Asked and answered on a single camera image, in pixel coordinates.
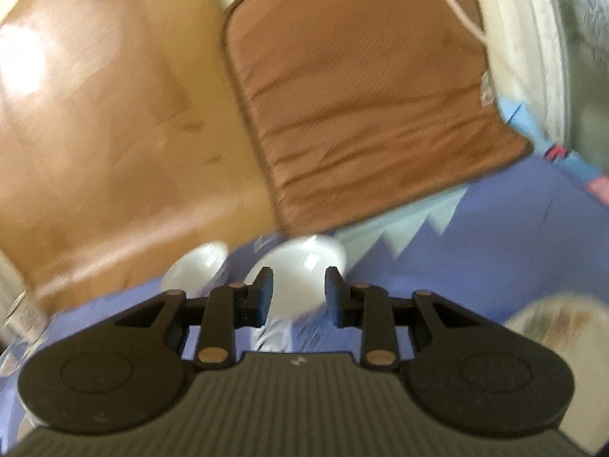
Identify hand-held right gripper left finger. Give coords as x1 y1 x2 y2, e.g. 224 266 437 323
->
113 267 275 372

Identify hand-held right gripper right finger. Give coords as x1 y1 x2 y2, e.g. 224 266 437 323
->
324 267 482 371

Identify large white bowl purple flowers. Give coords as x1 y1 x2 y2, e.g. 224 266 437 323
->
242 234 349 329

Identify small white bowl purple flowers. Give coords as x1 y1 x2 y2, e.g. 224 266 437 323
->
163 242 230 292

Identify large floral white plate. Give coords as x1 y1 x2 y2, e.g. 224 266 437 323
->
503 294 609 360

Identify blue printed sheet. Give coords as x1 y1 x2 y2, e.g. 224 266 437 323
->
0 97 609 457

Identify brown seat cushion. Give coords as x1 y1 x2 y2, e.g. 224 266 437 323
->
223 0 534 239

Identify wood grain board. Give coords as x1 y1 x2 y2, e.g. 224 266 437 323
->
0 0 281 315

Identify white enamel mug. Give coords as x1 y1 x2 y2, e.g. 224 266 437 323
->
2 290 48 344

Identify white cable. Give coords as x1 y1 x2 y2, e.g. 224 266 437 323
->
409 0 491 48

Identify white window frame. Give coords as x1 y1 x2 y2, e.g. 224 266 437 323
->
476 0 609 172

